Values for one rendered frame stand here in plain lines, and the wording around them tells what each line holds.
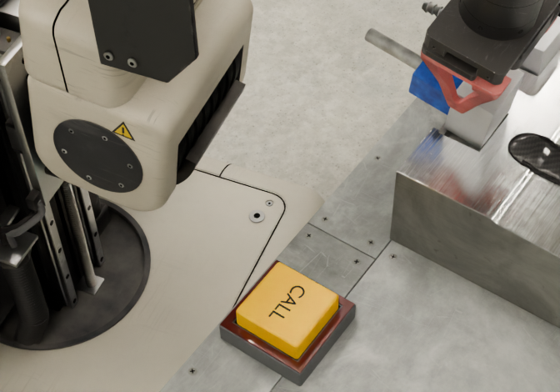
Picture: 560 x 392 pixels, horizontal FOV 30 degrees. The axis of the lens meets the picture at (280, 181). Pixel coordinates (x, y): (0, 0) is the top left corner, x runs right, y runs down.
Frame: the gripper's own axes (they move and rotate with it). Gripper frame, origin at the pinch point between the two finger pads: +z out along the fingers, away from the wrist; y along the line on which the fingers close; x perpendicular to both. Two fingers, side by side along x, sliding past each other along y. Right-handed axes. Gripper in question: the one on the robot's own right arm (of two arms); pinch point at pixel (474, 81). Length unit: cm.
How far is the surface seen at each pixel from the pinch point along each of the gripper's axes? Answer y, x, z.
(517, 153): -1.1, -5.6, 4.3
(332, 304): -19.7, -0.2, 7.9
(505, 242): -8.7, -8.8, 4.4
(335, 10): 81, 58, 116
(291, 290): -20.6, 3.2, 8.0
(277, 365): -26.0, 0.8, 9.4
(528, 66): 8.0, -2.0, 5.4
